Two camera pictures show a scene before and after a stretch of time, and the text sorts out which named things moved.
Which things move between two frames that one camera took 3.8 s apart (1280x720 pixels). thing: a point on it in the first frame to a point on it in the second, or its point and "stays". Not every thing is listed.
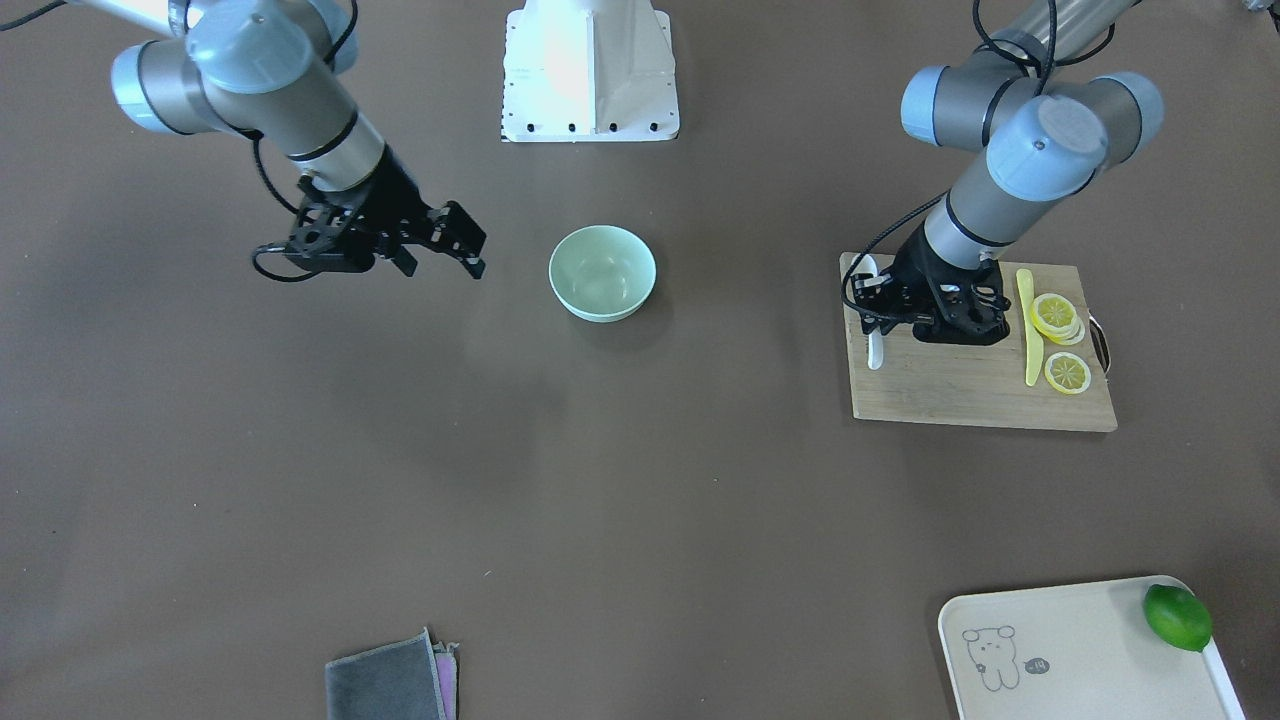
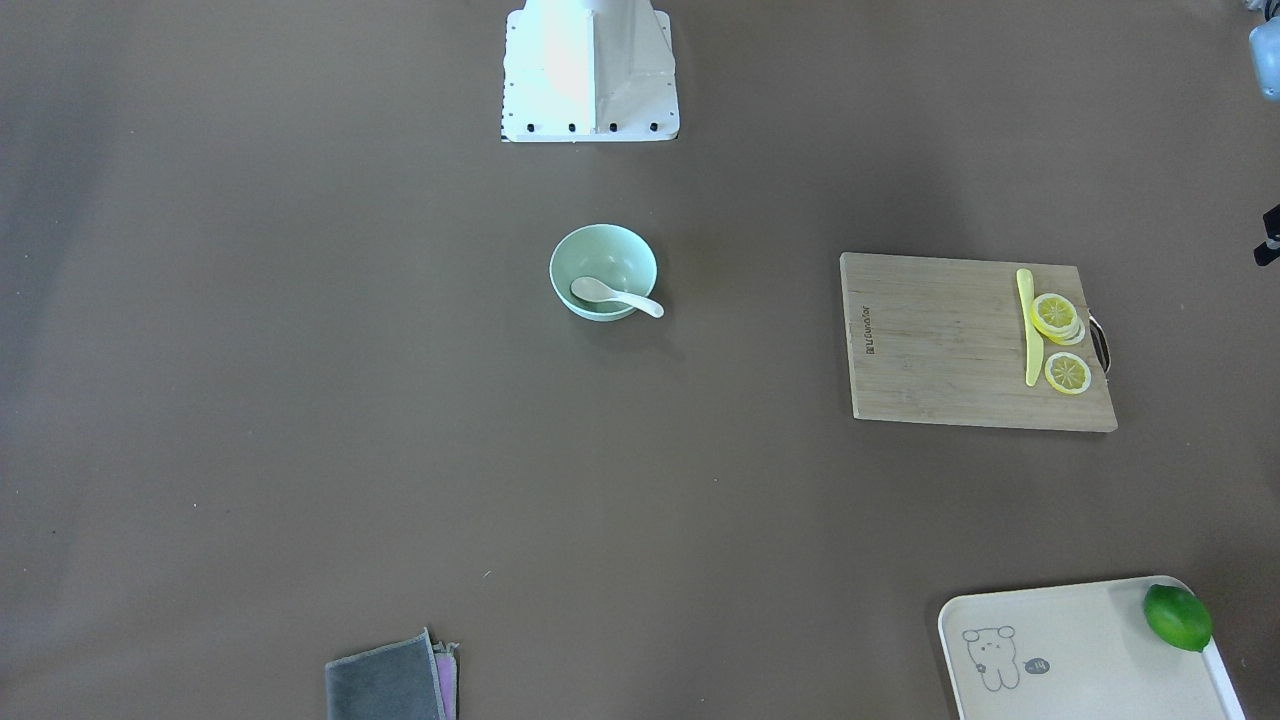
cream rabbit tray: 1072,652 stays
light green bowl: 602,273 stays
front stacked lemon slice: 1054,313 stays
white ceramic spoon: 867,266 to 594,292
